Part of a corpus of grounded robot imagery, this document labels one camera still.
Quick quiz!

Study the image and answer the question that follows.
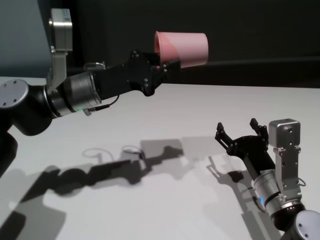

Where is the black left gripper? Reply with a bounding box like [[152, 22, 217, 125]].
[[93, 49, 182, 100]]

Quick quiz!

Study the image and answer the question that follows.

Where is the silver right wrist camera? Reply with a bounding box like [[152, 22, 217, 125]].
[[268, 118, 301, 199]]

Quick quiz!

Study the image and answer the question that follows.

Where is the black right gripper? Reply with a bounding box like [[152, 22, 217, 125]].
[[214, 117, 276, 176]]

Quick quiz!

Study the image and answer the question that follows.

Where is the black vertical post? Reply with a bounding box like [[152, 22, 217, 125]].
[[71, 0, 87, 76]]

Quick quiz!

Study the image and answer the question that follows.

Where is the grey horizontal metal rail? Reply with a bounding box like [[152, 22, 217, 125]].
[[66, 63, 320, 75]]

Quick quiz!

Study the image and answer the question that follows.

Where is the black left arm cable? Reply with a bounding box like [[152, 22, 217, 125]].
[[83, 61, 121, 117]]

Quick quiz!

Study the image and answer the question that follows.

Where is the pink plastic cup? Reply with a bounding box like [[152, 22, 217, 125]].
[[153, 30, 209, 69]]

